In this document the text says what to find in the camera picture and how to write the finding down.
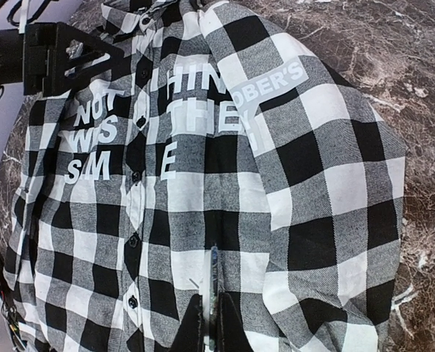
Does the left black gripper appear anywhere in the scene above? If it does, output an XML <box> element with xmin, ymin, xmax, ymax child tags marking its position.
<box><xmin>22</xmin><ymin>22</ymin><xmax>124</xmax><ymax>97</ymax></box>

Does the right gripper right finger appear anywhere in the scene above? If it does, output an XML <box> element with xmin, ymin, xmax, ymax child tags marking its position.
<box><xmin>216</xmin><ymin>293</ymin><xmax>253</xmax><ymax>352</ymax></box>

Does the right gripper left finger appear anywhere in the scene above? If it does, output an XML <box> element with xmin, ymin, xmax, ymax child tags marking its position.
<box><xmin>168</xmin><ymin>294</ymin><xmax>205</xmax><ymax>352</ymax></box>

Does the white round brooch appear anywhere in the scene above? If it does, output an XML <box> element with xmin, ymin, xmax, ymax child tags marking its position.
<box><xmin>191</xmin><ymin>245</ymin><xmax>220</xmax><ymax>351</ymax></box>

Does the black white plaid shirt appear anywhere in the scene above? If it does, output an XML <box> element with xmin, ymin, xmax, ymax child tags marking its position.
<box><xmin>4</xmin><ymin>1</ymin><xmax>406</xmax><ymax>351</ymax></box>

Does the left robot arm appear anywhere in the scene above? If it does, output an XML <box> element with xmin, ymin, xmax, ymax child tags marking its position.
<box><xmin>0</xmin><ymin>22</ymin><xmax>124</xmax><ymax>97</ymax></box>

